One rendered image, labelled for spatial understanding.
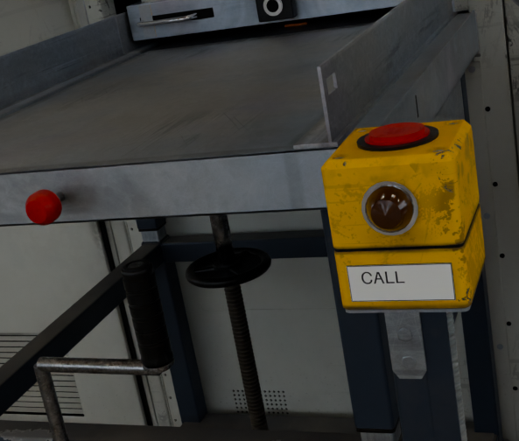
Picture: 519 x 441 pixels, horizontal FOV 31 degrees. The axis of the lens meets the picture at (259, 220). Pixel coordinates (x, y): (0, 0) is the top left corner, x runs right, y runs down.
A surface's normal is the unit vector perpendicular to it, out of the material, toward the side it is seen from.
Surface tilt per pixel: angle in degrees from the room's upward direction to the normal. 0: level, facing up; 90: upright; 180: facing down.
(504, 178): 90
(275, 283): 90
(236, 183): 90
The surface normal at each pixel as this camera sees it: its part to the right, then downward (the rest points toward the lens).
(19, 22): 0.85, 0.02
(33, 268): -0.33, 0.36
